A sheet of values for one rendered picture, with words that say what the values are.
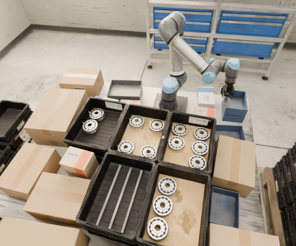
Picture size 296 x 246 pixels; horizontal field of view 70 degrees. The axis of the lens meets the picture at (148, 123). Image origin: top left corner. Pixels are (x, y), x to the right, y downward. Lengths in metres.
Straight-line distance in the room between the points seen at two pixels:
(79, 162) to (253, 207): 1.03
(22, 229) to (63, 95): 0.92
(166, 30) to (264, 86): 2.20
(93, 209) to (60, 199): 0.19
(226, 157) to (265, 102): 1.83
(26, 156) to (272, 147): 2.31
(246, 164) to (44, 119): 1.32
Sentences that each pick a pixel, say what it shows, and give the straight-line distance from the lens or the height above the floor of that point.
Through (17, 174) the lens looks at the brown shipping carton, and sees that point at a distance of 1.48.
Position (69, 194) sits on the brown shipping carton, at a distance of 1.29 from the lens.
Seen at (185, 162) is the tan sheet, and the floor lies 0.83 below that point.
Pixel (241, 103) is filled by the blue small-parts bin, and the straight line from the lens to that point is 1.79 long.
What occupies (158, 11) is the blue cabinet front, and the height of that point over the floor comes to 0.83.
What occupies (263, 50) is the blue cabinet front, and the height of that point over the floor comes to 0.42.
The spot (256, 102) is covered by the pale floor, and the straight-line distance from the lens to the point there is 3.05.
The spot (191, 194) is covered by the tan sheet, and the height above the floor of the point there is 0.83.
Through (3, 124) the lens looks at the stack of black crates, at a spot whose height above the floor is 0.49.
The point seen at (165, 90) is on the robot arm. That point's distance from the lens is 1.55.
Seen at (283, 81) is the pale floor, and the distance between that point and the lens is 3.52.
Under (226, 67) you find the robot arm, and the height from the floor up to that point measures 1.15.
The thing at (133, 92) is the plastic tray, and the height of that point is 0.75.
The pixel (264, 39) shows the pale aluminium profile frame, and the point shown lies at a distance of 3.07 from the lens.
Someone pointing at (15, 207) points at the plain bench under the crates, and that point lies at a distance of 1.59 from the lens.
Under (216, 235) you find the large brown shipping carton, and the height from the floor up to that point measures 0.90.
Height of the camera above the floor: 1.98
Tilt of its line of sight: 51 degrees down
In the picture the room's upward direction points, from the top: 3 degrees counter-clockwise
